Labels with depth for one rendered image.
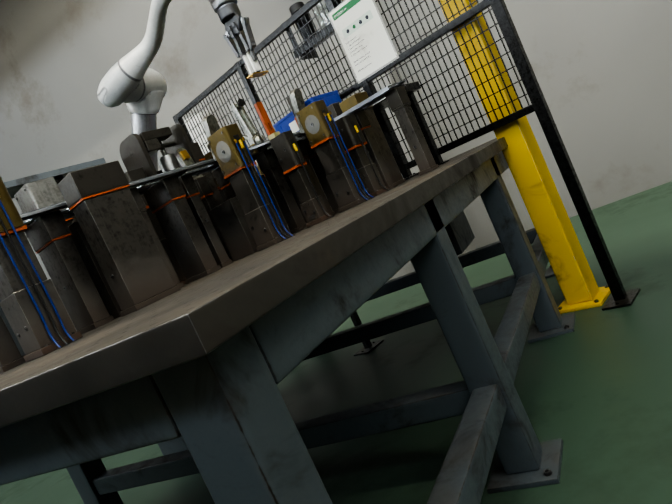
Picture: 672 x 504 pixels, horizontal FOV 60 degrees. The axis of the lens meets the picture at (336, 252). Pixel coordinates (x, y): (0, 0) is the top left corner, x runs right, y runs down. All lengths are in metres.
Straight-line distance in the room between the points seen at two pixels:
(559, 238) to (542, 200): 0.15
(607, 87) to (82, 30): 4.28
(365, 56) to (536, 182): 0.84
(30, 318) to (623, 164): 3.57
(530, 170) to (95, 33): 4.35
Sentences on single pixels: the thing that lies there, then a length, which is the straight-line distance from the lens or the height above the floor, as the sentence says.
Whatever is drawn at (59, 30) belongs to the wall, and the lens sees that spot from 6.08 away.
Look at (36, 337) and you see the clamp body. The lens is 1.24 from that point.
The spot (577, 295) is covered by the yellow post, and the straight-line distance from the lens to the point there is 2.36.
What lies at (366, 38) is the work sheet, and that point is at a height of 1.28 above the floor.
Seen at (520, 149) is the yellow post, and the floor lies 0.63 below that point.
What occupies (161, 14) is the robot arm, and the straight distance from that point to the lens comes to 2.17.
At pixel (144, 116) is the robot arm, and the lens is 2.53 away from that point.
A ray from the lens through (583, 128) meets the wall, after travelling 4.10.
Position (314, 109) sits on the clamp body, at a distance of 1.85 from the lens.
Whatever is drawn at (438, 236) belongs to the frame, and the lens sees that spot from 1.26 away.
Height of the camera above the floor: 0.73
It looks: 4 degrees down
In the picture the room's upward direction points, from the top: 25 degrees counter-clockwise
